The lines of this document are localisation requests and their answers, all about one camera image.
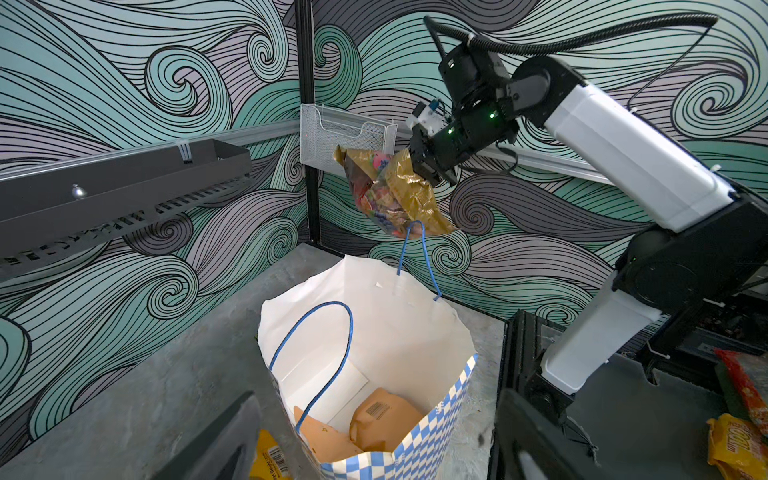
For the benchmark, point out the black perforated wall tray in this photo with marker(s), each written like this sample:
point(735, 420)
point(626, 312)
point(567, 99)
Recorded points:
point(49, 213)

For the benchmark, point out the orange paper pouch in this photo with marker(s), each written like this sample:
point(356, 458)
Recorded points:
point(379, 424)

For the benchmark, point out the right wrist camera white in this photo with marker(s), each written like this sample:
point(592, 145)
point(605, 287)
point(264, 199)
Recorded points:
point(429, 116)

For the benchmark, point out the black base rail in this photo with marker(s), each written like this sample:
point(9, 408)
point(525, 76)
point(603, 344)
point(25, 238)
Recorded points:
point(519, 389)

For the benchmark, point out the clear plastic wall holder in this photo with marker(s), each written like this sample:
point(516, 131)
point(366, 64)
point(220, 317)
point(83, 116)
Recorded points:
point(323, 128)

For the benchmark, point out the checkered paper bag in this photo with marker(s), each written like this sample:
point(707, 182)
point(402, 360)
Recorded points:
point(360, 325)

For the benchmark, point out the brown snack bag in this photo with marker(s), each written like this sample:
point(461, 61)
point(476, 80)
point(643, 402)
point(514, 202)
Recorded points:
point(387, 190)

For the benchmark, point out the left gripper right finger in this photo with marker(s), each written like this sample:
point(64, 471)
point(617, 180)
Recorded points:
point(528, 446)

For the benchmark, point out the yellow orange gummy snack bag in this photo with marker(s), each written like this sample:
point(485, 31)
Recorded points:
point(269, 461)

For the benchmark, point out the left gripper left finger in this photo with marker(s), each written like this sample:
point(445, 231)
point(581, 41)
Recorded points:
point(225, 449)

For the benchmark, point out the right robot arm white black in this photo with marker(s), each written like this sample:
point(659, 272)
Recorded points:
point(706, 238)

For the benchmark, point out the green Spring Tea candy bag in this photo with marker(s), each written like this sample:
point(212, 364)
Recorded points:
point(748, 375)

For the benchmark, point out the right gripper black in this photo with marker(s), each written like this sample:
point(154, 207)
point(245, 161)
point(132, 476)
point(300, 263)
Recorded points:
point(435, 157)

